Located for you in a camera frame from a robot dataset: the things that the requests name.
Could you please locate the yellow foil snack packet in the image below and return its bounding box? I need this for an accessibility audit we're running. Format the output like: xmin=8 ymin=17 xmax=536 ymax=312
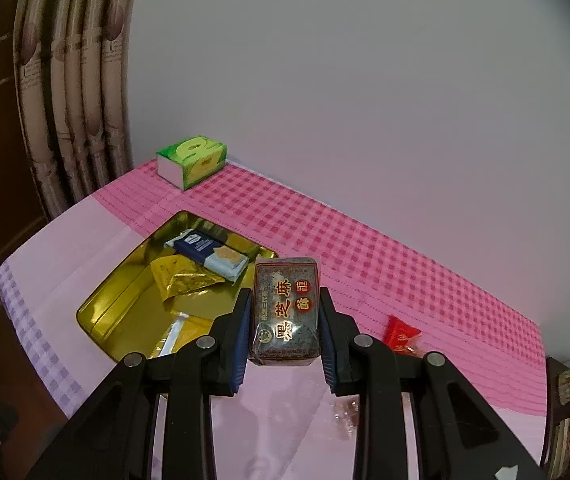
xmin=150 ymin=255 xmax=226 ymax=303

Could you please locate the green tissue box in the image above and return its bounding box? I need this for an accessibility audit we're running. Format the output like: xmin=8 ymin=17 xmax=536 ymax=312
xmin=157 ymin=135 xmax=228 ymax=191

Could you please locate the pink checked tablecloth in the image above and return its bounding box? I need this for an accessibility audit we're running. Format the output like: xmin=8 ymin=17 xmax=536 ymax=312
xmin=0 ymin=157 xmax=546 ymax=480

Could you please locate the dark sesame bar packet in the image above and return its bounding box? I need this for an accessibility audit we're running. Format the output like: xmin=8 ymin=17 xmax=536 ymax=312
xmin=247 ymin=255 xmax=323 ymax=367

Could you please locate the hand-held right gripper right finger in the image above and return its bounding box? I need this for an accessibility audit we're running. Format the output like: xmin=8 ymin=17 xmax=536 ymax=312
xmin=317 ymin=287 xmax=548 ymax=480

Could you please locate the beige patterned curtain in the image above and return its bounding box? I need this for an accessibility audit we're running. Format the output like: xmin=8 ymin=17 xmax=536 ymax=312
xmin=13 ymin=0 xmax=140 ymax=221

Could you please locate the navy and blue cracker packet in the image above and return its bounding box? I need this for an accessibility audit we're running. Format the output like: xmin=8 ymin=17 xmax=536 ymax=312
xmin=164 ymin=229 xmax=248 ymax=283

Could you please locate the small red snack packet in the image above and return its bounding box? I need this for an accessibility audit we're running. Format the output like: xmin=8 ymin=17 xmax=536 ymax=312
xmin=382 ymin=315 xmax=423 ymax=356

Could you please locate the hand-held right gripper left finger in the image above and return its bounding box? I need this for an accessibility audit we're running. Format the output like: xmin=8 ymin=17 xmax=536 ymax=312
xmin=27 ymin=287 xmax=255 ymax=480

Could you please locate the dark red tin box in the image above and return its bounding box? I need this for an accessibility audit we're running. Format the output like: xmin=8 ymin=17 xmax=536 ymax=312
xmin=76 ymin=211 xmax=280 ymax=363

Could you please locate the yellow packet with white strip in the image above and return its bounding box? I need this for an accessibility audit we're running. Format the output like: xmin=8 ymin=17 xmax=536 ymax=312
xmin=147 ymin=311 xmax=216 ymax=361

